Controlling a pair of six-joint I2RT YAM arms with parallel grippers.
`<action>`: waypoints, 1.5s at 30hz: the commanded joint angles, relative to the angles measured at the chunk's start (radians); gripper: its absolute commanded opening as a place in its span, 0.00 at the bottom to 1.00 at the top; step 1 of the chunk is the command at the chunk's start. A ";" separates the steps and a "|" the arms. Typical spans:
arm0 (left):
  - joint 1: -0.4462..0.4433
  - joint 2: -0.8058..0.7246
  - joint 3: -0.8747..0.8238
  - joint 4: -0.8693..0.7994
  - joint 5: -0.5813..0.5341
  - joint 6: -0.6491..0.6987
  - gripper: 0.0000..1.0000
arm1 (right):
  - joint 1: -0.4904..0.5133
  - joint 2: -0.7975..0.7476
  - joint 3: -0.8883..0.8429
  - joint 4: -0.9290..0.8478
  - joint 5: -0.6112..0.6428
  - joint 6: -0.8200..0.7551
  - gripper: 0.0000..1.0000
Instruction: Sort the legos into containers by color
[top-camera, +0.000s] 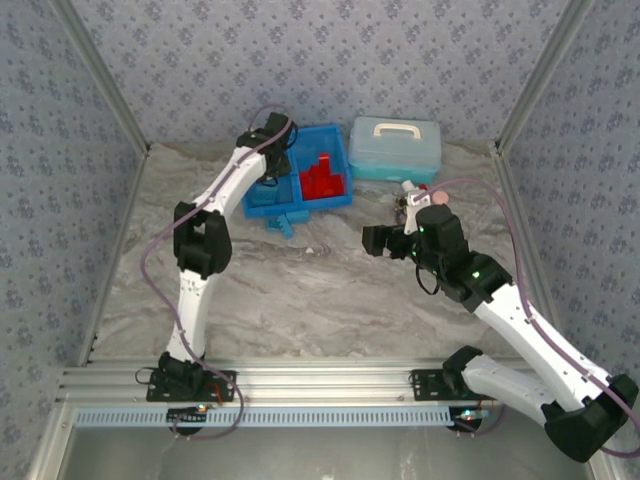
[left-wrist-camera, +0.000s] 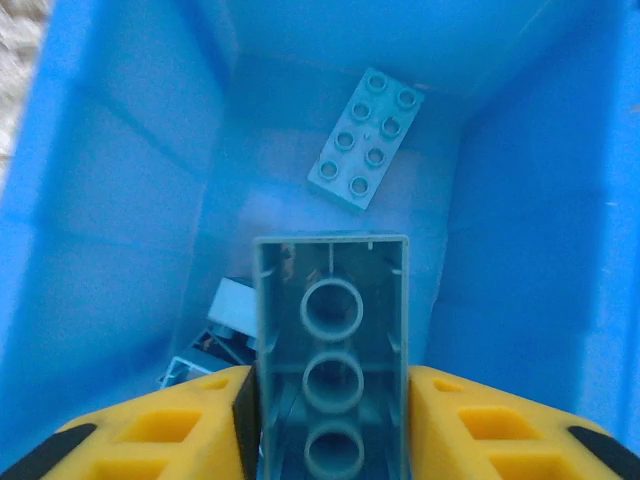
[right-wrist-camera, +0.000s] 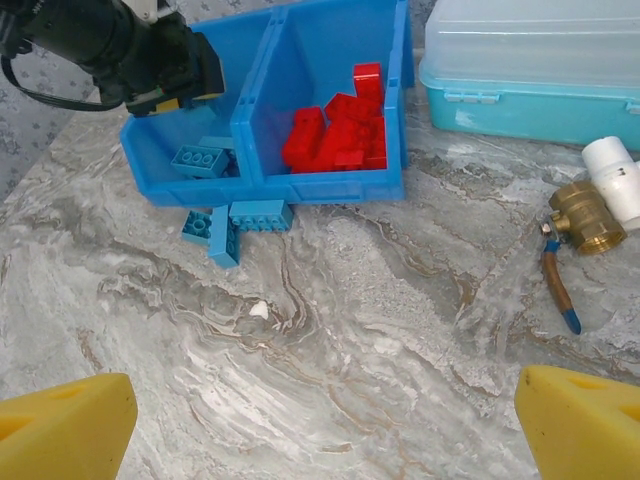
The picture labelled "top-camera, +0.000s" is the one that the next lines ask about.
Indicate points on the red lego brick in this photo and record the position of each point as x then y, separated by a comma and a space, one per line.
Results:
337, 184
307, 185
325, 161
321, 187

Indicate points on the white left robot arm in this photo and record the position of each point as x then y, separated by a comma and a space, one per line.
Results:
192, 300

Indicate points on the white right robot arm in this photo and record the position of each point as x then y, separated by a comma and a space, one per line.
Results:
515, 330

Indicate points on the blue divided bin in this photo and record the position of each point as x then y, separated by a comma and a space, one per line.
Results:
315, 134

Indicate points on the pink round disc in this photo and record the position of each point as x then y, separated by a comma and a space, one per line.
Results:
442, 199

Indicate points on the brass ball valve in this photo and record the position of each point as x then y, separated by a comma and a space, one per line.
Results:
398, 207

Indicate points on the blue lego brick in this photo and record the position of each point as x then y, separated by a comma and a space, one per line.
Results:
264, 195
300, 216
280, 226

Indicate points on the small electronics board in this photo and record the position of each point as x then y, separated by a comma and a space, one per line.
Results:
470, 417
187, 417

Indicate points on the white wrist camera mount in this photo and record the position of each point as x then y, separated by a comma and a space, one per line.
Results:
411, 215

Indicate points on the aluminium side rail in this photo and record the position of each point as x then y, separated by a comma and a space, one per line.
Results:
548, 300
115, 255

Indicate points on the aluminium frame post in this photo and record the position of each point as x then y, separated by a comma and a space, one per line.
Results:
100, 75
540, 75

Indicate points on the aluminium mounting rail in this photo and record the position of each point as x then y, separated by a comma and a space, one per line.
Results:
320, 380

